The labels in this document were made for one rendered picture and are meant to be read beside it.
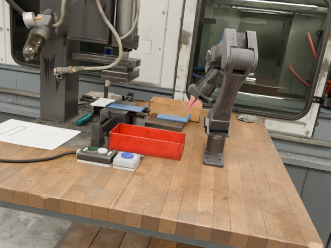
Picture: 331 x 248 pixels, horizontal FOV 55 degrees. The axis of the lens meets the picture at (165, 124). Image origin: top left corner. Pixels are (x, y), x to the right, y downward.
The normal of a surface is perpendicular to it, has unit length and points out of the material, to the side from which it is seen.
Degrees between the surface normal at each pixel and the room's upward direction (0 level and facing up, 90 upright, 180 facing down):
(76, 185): 0
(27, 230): 0
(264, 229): 0
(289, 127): 90
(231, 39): 47
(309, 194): 90
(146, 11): 90
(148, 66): 90
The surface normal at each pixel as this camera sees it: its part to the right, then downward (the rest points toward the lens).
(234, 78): 0.00, 0.72
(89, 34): -0.16, 0.27
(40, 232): 0.11, -0.95
